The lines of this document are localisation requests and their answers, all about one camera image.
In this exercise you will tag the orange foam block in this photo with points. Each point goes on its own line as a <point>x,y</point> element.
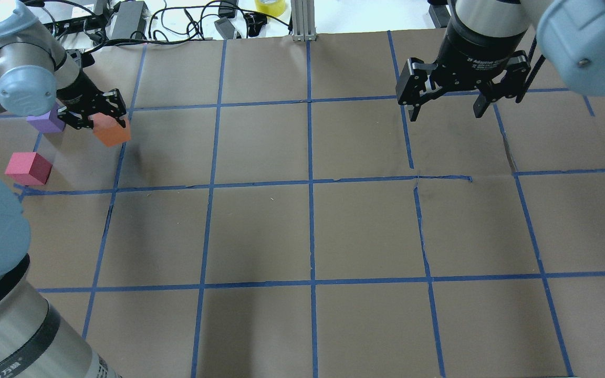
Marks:
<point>108,131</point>

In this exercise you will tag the purple foam block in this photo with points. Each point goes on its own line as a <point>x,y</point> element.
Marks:
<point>47,123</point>

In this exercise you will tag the small black power adapter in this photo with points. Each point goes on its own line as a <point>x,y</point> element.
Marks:
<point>439,13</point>

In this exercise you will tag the pink foam block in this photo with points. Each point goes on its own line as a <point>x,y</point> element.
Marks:
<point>28,168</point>

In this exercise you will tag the black power adapter brick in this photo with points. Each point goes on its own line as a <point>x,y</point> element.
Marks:
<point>130,20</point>

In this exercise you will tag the yellow tape roll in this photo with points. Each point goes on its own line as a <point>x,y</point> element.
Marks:
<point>273,8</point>

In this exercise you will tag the aluminium frame post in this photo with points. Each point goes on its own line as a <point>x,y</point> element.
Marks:
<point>303,21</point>

